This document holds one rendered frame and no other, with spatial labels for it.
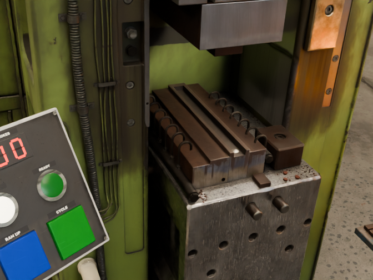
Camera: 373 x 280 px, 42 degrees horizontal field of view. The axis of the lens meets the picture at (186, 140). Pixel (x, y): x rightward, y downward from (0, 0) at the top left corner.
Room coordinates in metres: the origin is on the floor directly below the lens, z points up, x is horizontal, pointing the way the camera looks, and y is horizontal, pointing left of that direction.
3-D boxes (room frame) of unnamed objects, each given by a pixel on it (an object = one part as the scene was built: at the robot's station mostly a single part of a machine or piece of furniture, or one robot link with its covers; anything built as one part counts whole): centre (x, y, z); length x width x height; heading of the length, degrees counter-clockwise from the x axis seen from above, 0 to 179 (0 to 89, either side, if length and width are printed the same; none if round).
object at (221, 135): (1.20, -0.05, 0.99); 0.42 x 0.05 x 0.01; 24
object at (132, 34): (1.06, 0.13, 1.24); 0.03 x 0.03 x 0.07; 24
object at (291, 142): (1.13, -0.25, 0.95); 0.12 x 0.08 x 0.06; 24
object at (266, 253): (1.22, -0.07, 0.69); 0.56 x 0.38 x 0.45; 24
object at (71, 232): (0.69, 0.21, 1.01); 0.07 x 0.05 x 0.07; 139
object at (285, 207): (0.97, -0.24, 0.87); 0.04 x 0.03 x 0.03; 24
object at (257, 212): (0.94, -0.17, 0.87); 0.04 x 0.03 x 0.03; 24
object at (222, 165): (1.19, -0.02, 0.96); 0.42 x 0.20 x 0.09; 24
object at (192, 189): (1.09, 0.06, 0.93); 0.40 x 0.03 x 0.03; 24
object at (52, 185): (0.72, 0.24, 1.09); 0.05 x 0.03 x 0.04; 114
